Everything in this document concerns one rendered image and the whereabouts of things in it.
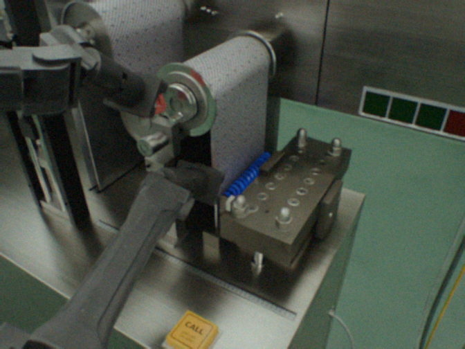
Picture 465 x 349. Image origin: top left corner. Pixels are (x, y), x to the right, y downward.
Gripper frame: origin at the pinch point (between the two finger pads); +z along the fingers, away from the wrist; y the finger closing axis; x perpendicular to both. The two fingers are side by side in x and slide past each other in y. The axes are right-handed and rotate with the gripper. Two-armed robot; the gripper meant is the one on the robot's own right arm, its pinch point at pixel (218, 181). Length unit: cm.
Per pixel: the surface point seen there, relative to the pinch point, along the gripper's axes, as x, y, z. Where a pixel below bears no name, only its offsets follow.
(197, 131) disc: 9.4, -2.9, -8.3
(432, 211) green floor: -11, 51, 194
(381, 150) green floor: 18, 5, 243
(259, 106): 17.9, 0.2, 10.3
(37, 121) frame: 2.4, -37.4, -17.9
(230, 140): 8.9, 0.2, 0.2
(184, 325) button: -25.1, 8.0, -14.2
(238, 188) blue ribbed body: -1.0, 3.2, 4.3
